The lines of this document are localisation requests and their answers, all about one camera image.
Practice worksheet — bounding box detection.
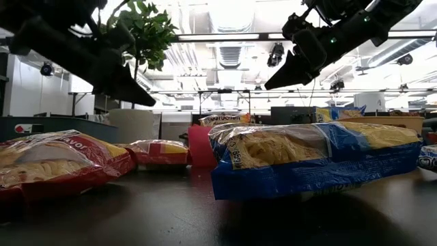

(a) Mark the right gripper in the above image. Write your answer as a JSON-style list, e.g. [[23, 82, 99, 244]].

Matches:
[[264, 12, 346, 91]]

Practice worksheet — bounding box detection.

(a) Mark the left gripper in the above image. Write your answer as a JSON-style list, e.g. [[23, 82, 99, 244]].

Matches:
[[9, 18, 157, 107]]

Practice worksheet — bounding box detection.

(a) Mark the blue Maruchan ramen packet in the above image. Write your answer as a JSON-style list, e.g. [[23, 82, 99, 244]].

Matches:
[[417, 144, 437, 172], [313, 105, 367, 124], [208, 121, 424, 201]]

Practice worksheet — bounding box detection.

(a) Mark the red Maruchan ramen packet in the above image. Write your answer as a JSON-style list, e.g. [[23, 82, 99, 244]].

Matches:
[[0, 128, 137, 206], [114, 139, 191, 167]]

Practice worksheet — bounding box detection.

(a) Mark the orange Maruchan ramen packet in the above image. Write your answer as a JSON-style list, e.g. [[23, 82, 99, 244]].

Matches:
[[199, 113, 253, 128]]

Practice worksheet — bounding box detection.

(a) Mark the black monitor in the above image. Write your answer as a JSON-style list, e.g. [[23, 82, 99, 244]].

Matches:
[[270, 106, 317, 126]]

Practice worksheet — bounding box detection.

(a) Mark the black ceiling spotlight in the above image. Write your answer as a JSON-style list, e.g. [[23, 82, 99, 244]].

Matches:
[[397, 53, 414, 66], [329, 79, 346, 92], [40, 60, 55, 77]]

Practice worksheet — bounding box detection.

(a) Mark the green leafy plant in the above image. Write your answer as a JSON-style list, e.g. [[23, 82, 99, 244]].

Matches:
[[98, 0, 179, 110]]

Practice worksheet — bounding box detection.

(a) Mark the teal plastic bin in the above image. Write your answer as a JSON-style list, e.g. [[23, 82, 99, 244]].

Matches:
[[0, 115, 119, 144]]

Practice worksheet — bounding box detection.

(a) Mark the black bar with lights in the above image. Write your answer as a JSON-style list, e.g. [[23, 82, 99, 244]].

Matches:
[[169, 29, 437, 44]]

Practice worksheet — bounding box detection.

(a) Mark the white cabinet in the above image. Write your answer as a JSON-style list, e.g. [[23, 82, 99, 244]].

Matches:
[[354, 92, 386, 113]]

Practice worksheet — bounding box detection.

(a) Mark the pink plastic bin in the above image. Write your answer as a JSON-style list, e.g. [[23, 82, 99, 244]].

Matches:
[[187, 124, 219, 169]]

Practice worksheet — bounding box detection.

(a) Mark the yellow plastic bin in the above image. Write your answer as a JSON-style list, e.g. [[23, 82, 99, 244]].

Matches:
[[337, 115, 425, 136]]

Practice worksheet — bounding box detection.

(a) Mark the black hanging camera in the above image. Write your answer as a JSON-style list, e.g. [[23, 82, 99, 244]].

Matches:
[[266, 42, 285, 68]]

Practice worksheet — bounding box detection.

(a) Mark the silver ventilation duct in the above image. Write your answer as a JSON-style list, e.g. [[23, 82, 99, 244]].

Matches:
[[208, 0, 256, 69], [367, 36, 437, 68]]

